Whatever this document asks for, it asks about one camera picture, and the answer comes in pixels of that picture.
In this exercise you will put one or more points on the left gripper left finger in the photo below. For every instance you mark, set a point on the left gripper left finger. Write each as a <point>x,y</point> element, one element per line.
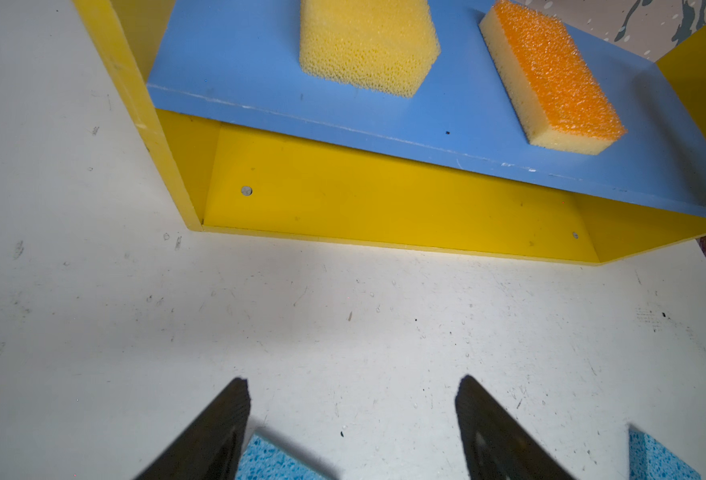
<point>211,446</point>

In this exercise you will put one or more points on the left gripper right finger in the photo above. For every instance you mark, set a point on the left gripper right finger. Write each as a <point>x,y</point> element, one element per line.
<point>494,443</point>

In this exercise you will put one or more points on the blue sponge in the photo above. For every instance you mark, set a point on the blue sponge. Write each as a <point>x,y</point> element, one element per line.
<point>650,460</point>
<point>264,460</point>

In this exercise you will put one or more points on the orange sponge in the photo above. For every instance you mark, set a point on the orange sponge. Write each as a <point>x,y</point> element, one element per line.
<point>558,101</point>

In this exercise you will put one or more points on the yellow orange-tinted sponge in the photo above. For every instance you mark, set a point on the yellow orange-tinted sponge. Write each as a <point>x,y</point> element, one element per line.
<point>386,46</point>

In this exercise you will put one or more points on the yellow shelf unit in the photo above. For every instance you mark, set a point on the yellow shelf unit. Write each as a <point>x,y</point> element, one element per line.
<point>247,143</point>

